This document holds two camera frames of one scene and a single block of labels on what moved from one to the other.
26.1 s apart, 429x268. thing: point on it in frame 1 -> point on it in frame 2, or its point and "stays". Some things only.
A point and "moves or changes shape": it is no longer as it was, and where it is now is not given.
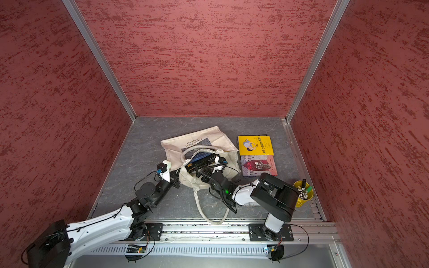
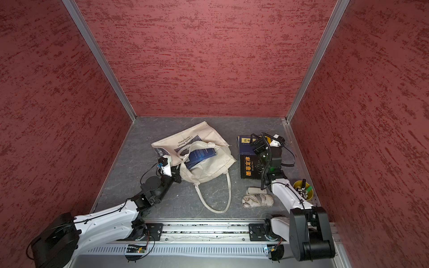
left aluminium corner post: x=88 y=33 stays
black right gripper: x=208 y=171 -> x=261 y=144
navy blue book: x=200 y=155 -> x=244 y=146
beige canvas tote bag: x=212 y=141 moves or changes shape
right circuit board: x=277 y=252 stays
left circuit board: x=136 y=248 stays
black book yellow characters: x=191 y=166 -> x=248 y=162
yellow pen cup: x=305 y=192 stays
